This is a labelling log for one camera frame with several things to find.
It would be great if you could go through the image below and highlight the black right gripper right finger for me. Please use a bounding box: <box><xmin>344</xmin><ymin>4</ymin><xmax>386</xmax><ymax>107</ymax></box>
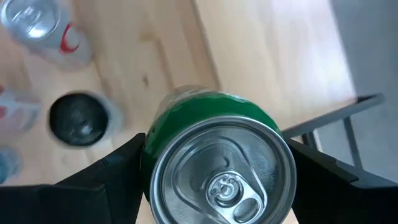
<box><xmin>287</xmin><ymin>138</ymin><xmax>398</xmax><ymax>224</ymax></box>

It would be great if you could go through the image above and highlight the green Sprite can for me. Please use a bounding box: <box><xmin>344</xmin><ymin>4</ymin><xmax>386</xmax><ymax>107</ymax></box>
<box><xmin>140</xmin><ymin>85</ymin><xmax>298</xmax><ymax>224</ymax></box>

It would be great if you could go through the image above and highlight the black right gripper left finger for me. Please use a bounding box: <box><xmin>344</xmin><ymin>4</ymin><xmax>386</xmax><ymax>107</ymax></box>
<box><xmin>0</xmin><ymin>133</ymin><xmax>147</xmax><ymax>224</ymax></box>

